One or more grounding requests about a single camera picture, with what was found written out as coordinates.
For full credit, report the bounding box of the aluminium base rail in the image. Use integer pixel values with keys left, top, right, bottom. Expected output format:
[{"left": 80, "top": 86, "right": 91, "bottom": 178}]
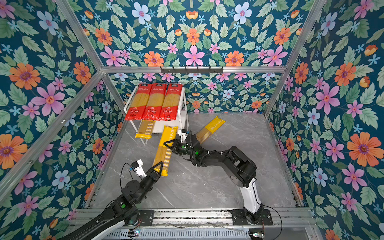
[{"left": 104, "top": 207, "right": 323, "bottom": 240}]

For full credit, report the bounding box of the black wall hook rail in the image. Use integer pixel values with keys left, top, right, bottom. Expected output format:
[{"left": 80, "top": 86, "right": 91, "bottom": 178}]
[{"left": 160, "top": 67, "right": 224, "bottom": 74}]

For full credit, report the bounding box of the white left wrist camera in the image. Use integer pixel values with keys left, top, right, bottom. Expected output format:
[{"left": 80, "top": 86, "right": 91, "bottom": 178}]
[{"left": 132, "top": 159, "right": 146, "bottom": 179}]

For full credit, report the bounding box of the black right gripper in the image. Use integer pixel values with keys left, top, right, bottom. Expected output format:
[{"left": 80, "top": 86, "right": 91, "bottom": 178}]
[{"left": 164, "top": 139, "right": 197, "bottom": 158}]

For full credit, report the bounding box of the red spaghetti bag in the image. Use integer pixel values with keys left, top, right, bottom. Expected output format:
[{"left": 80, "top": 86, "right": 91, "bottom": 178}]
[
  {"left": 159, "top": 84, "right": 183, "bottom": 121},
  {"left": 143, "top": 84, "right": 167, "bottom": 121},
  {"left": 125, "top": 84, "right": 153, "bottom": 121}
]

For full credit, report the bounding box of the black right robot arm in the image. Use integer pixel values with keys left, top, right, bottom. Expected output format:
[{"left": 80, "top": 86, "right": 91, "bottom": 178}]
[{"left": 164, "top": 134, "right": 257, "bottom": 188}]

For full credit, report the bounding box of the yellow pasta pack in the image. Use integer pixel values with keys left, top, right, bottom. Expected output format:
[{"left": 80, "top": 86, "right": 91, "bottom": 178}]
[
  {"left": 153, "top": 126, "right": 178, "bottom": 177},
  {"left": 135, "top": 120, "right": 156, "bottom": 140},
  {"left": 196, "top": 116, "right": 226, "bottom": 144}
]

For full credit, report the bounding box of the white two-tier shelf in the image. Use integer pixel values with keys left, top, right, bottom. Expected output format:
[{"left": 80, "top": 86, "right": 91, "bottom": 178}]
[{"left": 123, "top": 86, "right": 189, "bottom": 146}]

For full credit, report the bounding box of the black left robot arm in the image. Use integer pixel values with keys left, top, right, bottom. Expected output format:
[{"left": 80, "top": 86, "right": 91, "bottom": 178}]
[{"left": 62, "top": 162, "right": 164, "bottom": 240}]

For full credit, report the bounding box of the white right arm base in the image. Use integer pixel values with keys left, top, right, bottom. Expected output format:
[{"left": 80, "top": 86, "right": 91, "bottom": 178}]
[{"left": 240, "top": 178, "right": 262, "bottom": 214}]

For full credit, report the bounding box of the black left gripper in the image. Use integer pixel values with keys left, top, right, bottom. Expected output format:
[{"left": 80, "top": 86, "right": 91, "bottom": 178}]
[{"left": 136, "top": 162, "right": 164, "bottom": 207}]

